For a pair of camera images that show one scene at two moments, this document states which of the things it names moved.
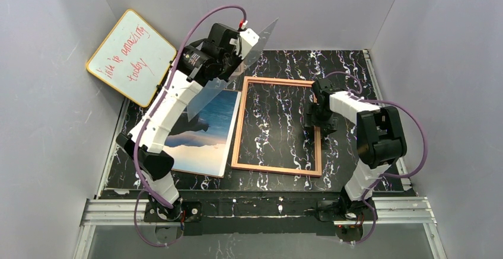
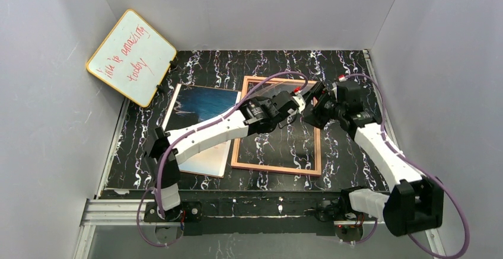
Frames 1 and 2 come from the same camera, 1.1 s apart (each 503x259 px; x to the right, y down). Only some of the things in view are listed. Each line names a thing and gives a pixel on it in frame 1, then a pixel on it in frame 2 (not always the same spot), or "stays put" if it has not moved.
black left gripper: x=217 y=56 to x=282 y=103
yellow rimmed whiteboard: x=133 y=59 stays put
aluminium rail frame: x=414 y=209 stays put
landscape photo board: x=201 y=144 stays put
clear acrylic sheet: x=210 y=92 to x=258 y=89
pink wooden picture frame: x=318 y=134 stays put
